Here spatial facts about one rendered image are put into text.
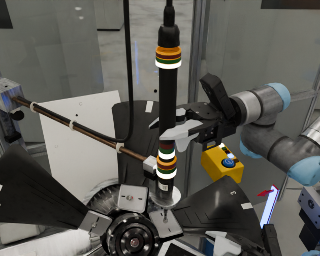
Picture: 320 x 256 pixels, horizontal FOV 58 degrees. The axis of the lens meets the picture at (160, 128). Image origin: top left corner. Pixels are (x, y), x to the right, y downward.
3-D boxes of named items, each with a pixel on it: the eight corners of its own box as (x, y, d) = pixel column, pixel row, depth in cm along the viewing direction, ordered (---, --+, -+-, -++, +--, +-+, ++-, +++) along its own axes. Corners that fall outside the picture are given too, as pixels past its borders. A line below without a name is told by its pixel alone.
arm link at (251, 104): (263, 99, 63) (237, 85, 69) (248, 104, 61) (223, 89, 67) (257, 127, 67) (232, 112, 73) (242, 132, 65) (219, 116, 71)
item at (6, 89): (-10, 105, 95) (-20, 82, 90) (9, 97, 100) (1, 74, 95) (7, 115, 91) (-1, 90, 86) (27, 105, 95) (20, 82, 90)
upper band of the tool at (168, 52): (151, 66, 49) (150, 50, 48) (164, 58, 52) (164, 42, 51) (171, 72, 47) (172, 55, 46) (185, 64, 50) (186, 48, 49)
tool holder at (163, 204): (138, 197, 69) (136, 167, 63) (155, 180, 74) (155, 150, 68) (169, 214, 65) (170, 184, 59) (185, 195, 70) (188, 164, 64)
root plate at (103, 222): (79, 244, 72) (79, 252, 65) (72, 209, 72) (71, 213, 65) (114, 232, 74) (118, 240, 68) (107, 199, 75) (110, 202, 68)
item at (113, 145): (12, 101, 90) (11, 97, 90) (17, 99, 91) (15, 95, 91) (151, 167, 65) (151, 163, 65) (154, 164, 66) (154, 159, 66)
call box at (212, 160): (199, 165, 125) (201, 147, 119) (220, 160, 128) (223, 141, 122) (218, 191, 112) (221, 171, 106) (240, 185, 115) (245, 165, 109)
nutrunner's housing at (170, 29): (154, 206, 70) (151, 6, 44) (163, 196, 73) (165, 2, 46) (167, 214, 68) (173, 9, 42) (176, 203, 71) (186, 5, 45)
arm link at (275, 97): (288, 118, 73) (297, 87, 68) (256, 130, 68) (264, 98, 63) (264, 104, 78) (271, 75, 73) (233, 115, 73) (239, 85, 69)
